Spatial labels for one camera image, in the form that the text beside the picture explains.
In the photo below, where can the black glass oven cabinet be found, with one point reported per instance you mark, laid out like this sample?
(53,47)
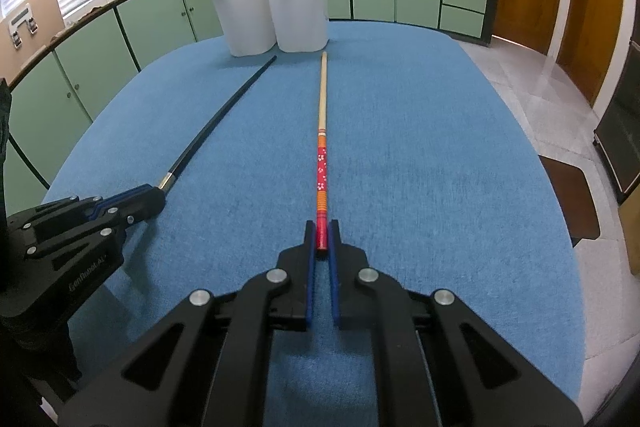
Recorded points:
(617,134)

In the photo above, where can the black chopstick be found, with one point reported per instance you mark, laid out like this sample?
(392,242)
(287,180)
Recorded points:
(188,153)

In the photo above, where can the cardboard box with labels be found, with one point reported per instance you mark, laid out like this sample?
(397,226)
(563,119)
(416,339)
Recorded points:
(25,31)

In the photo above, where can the green lower kitchen cabinets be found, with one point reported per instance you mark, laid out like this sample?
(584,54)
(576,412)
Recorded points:
(61,90)

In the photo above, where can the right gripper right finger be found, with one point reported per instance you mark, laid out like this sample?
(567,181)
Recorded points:
(436,362)

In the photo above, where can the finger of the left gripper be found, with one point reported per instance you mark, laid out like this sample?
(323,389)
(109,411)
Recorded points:
(123,199)
(135,209)

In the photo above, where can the brown stool seat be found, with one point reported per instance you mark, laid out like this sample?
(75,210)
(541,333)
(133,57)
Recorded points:
(573,193)

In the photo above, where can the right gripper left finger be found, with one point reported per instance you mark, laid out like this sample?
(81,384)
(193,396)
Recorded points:
(206,362)

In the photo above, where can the blue table mat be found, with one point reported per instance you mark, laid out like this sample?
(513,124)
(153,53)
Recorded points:
(362,236)

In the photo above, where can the white twin utensil holder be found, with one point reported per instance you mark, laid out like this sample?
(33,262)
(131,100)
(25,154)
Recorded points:
(253,27)

